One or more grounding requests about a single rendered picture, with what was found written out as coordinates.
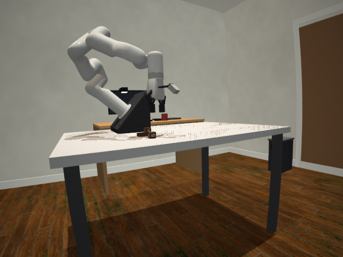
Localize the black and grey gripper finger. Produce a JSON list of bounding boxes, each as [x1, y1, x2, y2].
[[158, 96, 166, 112], [146, 90, 155, 113]]

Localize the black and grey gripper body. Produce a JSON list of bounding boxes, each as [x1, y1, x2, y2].
[[147, 78, 165, 101]]

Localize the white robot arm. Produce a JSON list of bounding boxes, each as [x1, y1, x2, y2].
[[68, 26, 163, 119]]

